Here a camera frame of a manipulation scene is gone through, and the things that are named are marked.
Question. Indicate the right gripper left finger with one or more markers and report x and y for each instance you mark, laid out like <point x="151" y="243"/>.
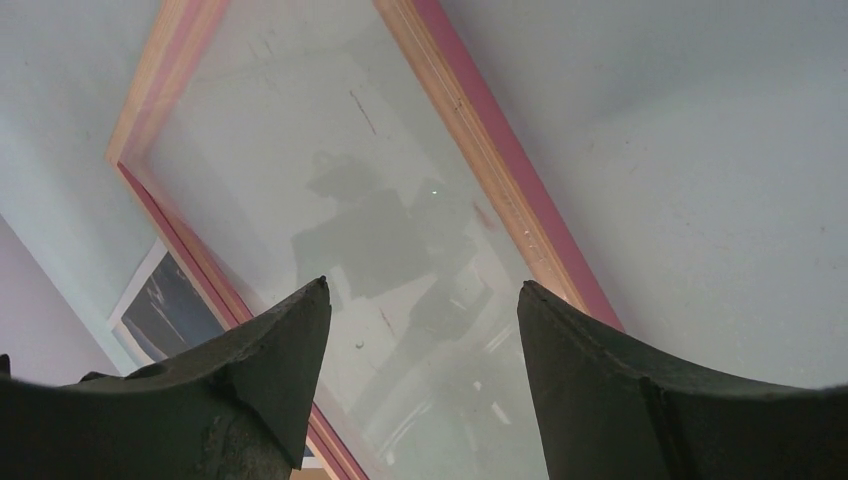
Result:
<point x="234" y="407"/>

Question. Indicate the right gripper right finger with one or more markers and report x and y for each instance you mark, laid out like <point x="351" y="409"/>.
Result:
<point x="609" y="406"/>

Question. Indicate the pink wooden picture frame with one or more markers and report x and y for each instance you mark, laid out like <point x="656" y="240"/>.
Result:
<point x="182" y="32"/>

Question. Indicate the landscape photo print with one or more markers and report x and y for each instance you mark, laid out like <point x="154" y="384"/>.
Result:
<point x="161" y="314"/>

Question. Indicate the brown backing board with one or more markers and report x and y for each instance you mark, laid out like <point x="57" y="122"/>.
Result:
<point x="310" y="474"/>

